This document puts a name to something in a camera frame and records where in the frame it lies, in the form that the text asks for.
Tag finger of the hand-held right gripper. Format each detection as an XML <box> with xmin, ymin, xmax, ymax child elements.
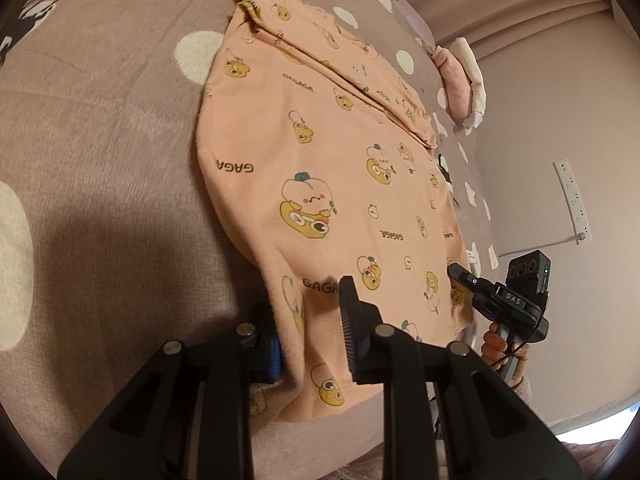
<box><xmin>446</xmin><ymin>257</ymin><xmax>482</xmax><ymax>294</ymax></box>

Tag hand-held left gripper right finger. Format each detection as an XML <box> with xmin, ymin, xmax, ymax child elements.
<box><xmin>338</xmin><ymin>274</ymin><xmax>584</xmax><ymax>480</ymax></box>

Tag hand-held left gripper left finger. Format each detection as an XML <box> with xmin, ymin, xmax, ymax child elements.
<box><xmin>56</xmin><ymin>304</ymin><xmax>282</xmax><ymax>480</ymax></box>

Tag pink cartoon print shirt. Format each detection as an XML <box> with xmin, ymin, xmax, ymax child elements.
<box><xmin>194</xmin><ymin>0</ymin><xmax>475</xmax><ymax>422</ymax></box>

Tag person's right forearm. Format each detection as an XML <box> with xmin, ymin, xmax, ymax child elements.
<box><xmin>509</xmin><ymin>376</ymin><xmax>534</xmax><ymax>407</ymax></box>

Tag person's right hand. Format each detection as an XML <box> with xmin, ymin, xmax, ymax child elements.
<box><xmin>480</xmin><ymin>321</ymin><xmax>530</xmax><ymax>387</ymax></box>

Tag pink folded cloth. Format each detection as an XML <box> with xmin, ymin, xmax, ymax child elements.
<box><xmin>432</xmin><ymin>45</ymin><xmax>476</xmax><ymax>119</ymax></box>

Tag pink curtain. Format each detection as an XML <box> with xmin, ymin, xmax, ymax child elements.
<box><xmin>385</xmin><ymin>0</ymin><xmax>617</xmax><ymax>57</ymax></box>

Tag mauve polka dot blanket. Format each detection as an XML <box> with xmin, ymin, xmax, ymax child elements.
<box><xmin>0</xmin><ymin>0</ymin><xmax>501</xmax><ymax>480</ymax></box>

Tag white power cable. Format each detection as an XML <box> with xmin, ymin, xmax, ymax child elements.
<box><xmin>497</xmin><ymin>232</ymin><xmax>584</xmax><ymax>259</ymax></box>

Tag white wall power strip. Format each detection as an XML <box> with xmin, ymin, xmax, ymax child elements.
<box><xmin>552</xmin><ymin>158</ymin><xmax>592</xmax><ymax>246</ymax></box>

